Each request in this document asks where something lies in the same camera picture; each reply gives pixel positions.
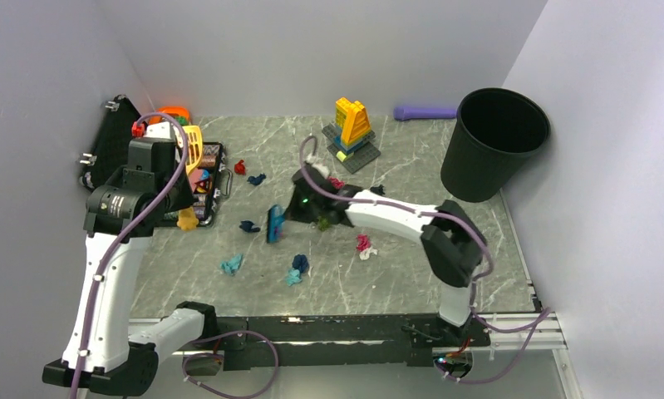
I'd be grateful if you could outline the yellow block tower on plate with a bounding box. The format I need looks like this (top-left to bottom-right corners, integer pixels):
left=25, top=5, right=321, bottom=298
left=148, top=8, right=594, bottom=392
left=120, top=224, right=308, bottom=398
left=322, top=97, right=381, bottom=174

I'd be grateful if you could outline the navy scrap front centre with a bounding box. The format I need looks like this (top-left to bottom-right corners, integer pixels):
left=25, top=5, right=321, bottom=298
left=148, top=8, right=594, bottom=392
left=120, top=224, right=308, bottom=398
left=292, top=254, right=309, bottom=274

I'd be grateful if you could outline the teal scrap front centre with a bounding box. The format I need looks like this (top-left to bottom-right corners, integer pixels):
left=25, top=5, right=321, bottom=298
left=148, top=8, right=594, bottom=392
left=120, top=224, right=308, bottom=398
left=285, top=268, right=302, bottom=287

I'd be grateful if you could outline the black crumpled paper scrap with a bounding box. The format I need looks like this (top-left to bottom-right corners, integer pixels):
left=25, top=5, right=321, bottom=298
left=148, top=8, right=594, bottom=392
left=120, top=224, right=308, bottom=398
left=369, top=185, right=386, bottom=196

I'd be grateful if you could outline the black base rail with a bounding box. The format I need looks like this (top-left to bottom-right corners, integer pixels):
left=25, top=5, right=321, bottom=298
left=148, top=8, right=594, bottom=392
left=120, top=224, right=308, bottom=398
left=182, top=313, right=490, bottom=371

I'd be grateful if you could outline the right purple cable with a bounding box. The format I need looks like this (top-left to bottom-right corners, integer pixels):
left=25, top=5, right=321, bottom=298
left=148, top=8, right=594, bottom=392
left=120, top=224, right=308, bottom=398
left=298, top=135, right=553, bottom=387

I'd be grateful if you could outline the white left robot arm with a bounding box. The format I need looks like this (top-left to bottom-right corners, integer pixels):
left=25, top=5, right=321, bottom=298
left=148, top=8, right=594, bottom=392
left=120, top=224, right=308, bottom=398
left=42, top=138, right=219, bottom=398

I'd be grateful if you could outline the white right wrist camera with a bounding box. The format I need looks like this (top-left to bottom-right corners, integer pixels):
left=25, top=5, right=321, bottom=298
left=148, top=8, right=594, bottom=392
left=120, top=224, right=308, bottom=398
left=305, top=155, right=331, bottom=179

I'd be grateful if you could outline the magenta scrap under scoop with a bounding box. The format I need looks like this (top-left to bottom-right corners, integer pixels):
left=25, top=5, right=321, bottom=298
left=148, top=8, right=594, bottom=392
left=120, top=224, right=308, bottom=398
left=356, top=234, right=372, bottom=253

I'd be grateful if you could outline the white scrap under scoop handle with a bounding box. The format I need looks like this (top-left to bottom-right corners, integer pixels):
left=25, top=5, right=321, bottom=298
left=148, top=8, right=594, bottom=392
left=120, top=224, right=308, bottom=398
left=359, top=247, right=378, bottom=261

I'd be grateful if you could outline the small dark blue paper scrap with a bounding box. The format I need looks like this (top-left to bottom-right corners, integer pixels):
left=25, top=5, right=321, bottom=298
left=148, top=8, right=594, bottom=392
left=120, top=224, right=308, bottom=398
left=247, top=173, right=267, bottom=186

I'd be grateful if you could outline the yellow slotted plastic scoop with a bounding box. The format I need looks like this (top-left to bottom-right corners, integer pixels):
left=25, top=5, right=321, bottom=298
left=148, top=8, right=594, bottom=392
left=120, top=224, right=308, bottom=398
left=176, top=125, right=205, bottom=233

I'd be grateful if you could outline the pink crumpled paper scrap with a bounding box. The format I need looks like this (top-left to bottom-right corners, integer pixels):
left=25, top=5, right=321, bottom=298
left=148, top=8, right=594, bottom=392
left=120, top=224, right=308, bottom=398
left=327, top=177, right=346, bottom=190

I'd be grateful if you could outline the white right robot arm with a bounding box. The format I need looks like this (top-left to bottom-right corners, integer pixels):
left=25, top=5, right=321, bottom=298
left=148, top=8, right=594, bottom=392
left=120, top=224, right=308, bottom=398
left=285, top=165, right=489, bottom=346

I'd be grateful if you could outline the green crumpled paper scrap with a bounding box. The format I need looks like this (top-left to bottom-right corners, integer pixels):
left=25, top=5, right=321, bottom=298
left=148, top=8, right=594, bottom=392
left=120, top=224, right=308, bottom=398
left=316, top=217, right=332, bottom=232

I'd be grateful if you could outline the purple cylinder tube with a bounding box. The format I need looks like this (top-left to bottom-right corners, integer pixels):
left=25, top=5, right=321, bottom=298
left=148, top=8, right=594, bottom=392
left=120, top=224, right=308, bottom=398
left=392, top=105, right=457, bottom=121

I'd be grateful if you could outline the blue hand brush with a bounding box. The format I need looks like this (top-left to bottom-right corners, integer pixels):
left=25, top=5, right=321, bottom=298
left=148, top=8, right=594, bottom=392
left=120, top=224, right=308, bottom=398
left=266, top=204, right=285, bottom=244

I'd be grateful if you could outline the red crumpled paper scrap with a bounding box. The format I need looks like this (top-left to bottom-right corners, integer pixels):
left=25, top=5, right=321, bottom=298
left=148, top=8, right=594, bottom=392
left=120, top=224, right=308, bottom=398
left=234, top=160, right=247, bottom=175

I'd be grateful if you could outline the black poker chip case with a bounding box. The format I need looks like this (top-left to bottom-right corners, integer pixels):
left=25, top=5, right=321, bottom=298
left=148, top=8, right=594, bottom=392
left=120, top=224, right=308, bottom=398
left=79, top=95, right=230, bottom=228

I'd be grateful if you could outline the black ribbed waste bin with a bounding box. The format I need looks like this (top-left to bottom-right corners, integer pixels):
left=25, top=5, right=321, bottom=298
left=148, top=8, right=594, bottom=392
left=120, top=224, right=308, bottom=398
left=440, top=87, right=551, bottom=203

